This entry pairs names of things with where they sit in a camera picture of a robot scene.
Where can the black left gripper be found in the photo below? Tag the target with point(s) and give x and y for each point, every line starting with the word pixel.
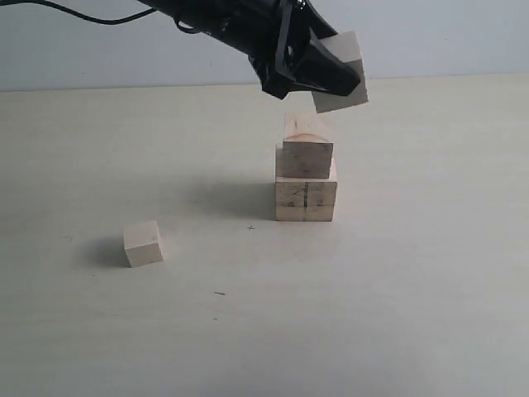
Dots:
pixel 273 35

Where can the medium brown wooden cube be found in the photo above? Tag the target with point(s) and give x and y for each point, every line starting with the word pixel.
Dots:
pixel 306 151

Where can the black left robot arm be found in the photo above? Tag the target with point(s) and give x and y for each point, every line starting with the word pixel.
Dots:
pixel 283 40

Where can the small light wooden cube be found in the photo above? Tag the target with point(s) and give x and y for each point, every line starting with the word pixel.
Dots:
pixel 142 243

